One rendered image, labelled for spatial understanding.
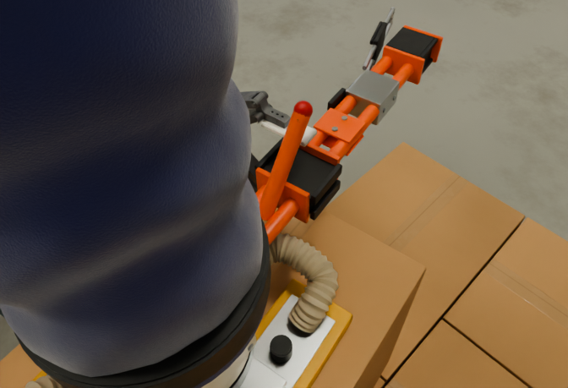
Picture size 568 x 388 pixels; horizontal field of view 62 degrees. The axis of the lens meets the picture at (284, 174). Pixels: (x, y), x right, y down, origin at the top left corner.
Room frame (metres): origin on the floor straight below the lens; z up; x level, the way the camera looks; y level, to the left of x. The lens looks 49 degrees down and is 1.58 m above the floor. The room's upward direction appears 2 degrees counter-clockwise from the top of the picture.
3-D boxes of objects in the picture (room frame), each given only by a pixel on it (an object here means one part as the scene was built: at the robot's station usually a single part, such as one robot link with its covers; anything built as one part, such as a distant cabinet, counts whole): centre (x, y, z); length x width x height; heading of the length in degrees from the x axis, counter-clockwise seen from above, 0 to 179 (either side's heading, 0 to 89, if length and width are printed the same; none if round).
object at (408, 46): (0.70, -0.23, 1.08); 0.08 x 0.07 x 0.05; 144
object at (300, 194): (0.43, -0.02, 1.08); 0.10 x 0.08 x 0.06; 54
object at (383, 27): (0.70, -0.15, 1.08); 0.31 x 0.03 x 0.05; 156
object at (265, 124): (0.45, -0.01, 1.15); 0.07 x 0.03 x 0.01; 54
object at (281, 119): (0.47, 0.01, 1.17); 0.05 x 0.01 x 0.03; 54
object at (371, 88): (0.60, -0.15, 1.07); 0.07 x 0.07 x 0.04; 54
